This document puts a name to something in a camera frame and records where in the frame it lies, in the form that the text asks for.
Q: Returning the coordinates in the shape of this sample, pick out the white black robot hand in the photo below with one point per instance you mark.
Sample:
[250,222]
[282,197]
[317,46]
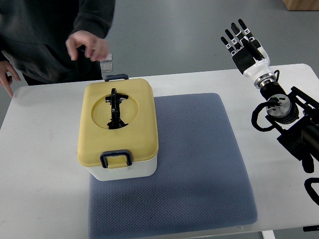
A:
[251,60]

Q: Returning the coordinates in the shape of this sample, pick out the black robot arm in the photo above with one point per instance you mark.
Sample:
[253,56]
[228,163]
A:
[294,115]

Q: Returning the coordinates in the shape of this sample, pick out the wooden box corner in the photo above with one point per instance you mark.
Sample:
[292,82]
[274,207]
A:
[301,5]

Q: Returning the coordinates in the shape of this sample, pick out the white storage box base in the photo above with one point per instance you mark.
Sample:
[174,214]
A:
[137,169]

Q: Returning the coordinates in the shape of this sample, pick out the person's left hand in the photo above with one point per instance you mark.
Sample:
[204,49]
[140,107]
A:
[96,48]

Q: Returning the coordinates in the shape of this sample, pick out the person's right hand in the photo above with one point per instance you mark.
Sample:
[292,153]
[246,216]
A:
[7,75]

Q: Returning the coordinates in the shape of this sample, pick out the rear dark blue latch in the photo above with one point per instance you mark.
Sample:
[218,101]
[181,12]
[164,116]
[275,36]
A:
[116,77]

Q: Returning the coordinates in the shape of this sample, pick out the dark blue latch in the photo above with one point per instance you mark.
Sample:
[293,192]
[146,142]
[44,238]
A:
[116,159]
[116,77]

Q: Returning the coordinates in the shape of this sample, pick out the metal floor plate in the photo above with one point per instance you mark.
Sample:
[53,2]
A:
[106,64]

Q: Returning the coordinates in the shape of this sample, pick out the blue quilted mat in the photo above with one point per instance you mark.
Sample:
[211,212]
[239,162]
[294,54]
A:
[201,182]

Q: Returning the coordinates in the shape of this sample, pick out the front dark blue latch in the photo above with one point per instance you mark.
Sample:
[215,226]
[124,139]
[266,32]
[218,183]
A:
[116,159]

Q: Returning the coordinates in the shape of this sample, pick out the person in dark sweater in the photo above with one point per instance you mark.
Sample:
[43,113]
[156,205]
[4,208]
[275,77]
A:
[33,35]

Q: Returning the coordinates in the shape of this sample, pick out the black taped lid handle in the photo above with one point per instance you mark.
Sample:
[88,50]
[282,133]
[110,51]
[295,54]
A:
[115,99]

